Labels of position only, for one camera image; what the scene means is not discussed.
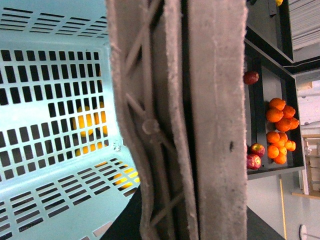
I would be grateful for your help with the brown basket handle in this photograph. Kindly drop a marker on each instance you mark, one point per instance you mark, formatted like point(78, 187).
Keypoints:
point(177, 72)

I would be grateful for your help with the light blue plastic basket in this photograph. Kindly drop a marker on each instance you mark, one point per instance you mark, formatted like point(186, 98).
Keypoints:
point(65, 172)

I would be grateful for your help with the red apple upper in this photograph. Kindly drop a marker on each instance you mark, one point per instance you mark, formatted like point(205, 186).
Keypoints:
point(251, 77)

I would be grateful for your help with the red apple pair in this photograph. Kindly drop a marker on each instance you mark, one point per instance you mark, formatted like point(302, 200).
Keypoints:
point(254, 157)

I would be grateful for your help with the orange tangerine pile lower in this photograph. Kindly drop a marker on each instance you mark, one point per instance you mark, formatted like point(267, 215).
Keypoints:
point(279, 145)

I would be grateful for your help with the orange tangerine pile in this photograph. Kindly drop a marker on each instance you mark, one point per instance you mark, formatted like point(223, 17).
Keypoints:
point(281, 115)
point(279, 145)

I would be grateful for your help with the orange tangerine pile upper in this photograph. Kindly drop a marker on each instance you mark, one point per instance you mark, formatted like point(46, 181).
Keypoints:
point(281, 115)

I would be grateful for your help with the black fruit display shelf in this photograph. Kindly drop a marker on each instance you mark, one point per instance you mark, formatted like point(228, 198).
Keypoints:
point(269, 51)

